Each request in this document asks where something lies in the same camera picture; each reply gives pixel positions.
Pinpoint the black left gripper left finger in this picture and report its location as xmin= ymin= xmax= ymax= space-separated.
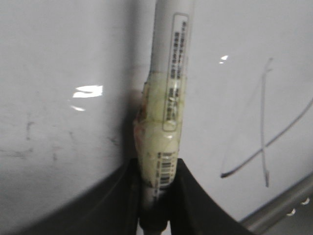
xmin=22 ymin=159 xmax=141 ymax=235

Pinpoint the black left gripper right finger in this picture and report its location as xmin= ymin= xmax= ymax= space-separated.
xmin=170 ymin=159 xmax=253 ymax=235

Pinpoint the white whiteboard marker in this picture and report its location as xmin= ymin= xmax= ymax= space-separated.
xmin=134 ymin=0 xmax=195 ymax=235

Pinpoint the white whiteboard with aluminium frame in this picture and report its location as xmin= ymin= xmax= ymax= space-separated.
xmin=0 ymin=0 xmax=313 ymax=235

